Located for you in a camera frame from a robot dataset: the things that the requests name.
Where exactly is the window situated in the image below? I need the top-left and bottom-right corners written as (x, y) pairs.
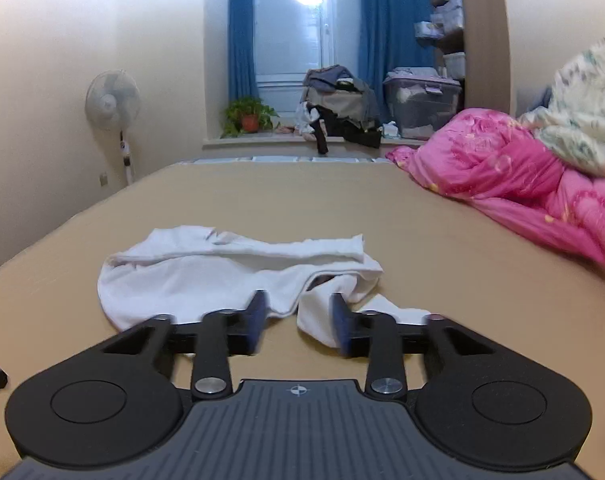
top-left (254, 0), bottom-right (361, 117)

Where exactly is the potted green plant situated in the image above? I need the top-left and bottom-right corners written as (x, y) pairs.
top-left (222, 96), bottom-right (278, 138)

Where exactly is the pile of dark clothes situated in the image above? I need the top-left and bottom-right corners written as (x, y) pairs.
top-left (295, 65), bottom-right (383, 156)

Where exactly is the blue curtain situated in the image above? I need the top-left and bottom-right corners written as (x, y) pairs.
top-left (228, 0), bottom-right (259, 101)
top-left (357, 0), bottom-right (433, 122)

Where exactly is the wooden shelf unit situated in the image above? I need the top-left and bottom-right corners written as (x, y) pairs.
top-left (414, 0), bottom-right (513, 116)

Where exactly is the right blue curtain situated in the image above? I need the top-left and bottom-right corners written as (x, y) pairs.
top-left (357, 0), bottom-right (433, 122)

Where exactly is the clear plastic storage bin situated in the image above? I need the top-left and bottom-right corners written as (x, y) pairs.
top-left (383, 67), bottom-right (462, 140)

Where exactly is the white long-sleeve shirt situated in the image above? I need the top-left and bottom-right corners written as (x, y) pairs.
top-left (97, 226), bottom-right (428, 348)

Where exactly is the left blue curtain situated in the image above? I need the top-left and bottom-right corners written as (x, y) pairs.
top-left (228, 0), bottom-right (259, 101)

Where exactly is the white standing fan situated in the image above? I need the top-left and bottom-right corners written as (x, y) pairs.
top-left (84, 70), bottom-right (141, 185)

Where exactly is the pink quilt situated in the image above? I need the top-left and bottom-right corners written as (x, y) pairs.
top-left (387, 108), bottom-right (605, 266)

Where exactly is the floral white-green quilt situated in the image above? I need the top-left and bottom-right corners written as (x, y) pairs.
top-left (519, 39), bottom-right (605, 178)

